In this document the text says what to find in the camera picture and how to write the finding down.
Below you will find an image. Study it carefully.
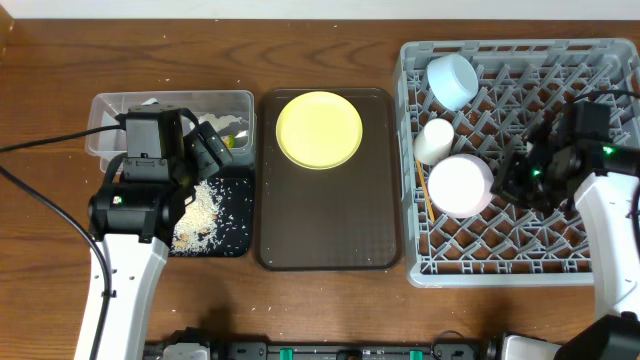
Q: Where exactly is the light blue bowl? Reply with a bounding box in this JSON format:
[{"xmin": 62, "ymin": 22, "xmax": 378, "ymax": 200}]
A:
[{"xmin": 427, "ymin": 54, "xmax": 479, "ymax": 112}]

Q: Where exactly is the brown serving tray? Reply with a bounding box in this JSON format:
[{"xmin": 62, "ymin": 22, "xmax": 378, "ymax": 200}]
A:
[{"xmin": 254, "ymin": 88, "xmax": 403, "ymax": 271}]

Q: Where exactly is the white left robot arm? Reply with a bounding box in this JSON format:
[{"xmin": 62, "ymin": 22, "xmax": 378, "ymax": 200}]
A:
[{"xmin": 75, "ymin": 103, "xmax": 232, "ymax": 359}]

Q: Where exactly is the yellow plate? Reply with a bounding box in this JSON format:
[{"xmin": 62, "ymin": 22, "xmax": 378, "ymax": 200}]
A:
[{"xmin": 275, "ymin": 91, "xmax": 363, "ymax": 170}]

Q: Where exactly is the white tissue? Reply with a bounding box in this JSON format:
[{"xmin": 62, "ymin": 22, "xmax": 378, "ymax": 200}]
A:
[{"xmin": 198, "ymin": 113, "xmax": 242, "ymax": 132}]

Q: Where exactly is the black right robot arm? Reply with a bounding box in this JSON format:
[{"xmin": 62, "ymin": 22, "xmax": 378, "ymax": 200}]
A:
[{"xmin": 487, "ymin": 101, "xmax": 639, "ymax": 359}]

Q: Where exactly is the white paper cup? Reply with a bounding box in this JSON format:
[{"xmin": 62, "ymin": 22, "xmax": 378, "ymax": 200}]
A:
[{"xmin": 413, "ymin": 118, "xmax": 454, "ymax": 166}]

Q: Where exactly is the black tray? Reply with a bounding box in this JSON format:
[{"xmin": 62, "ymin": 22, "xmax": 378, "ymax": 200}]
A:
[{"xmin": 167, "ymin": 165, "xmax": 254, "ymax": 258}]

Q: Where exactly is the grey dishwasher rack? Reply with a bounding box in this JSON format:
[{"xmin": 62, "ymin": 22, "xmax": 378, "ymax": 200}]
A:
[{"xmin": 393, "ymin": 38, "xmax": 639, "ymax": 288}]

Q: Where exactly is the pink bowl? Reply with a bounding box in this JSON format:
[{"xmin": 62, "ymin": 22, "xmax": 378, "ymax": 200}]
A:
[{"xmin": 427, "ymin": 154, "xmax": 494, "ymax": 218}]

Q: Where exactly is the pile of rice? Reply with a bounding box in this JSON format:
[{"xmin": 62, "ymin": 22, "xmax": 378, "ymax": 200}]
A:
[{"xmin": 169, "ymin": 177, "xmax": 254, "ymax": 253}]

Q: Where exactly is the wooden chopstick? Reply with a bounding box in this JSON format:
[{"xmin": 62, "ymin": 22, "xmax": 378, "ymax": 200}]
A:
[{"xmin": 415, "ymin": 159, "xmax": 435, "ymax": 223}]

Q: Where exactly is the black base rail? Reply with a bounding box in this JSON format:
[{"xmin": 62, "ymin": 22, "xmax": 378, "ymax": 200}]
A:
[{"xmin": 141, "ymin": 327, "xmax": 499, "ymax": 360}]

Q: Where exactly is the clear plastic bin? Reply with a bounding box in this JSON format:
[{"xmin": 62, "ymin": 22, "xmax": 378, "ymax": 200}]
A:
[{"xmin": 88, "ymin": 90, "xmax": 256, "ymax": 169}]

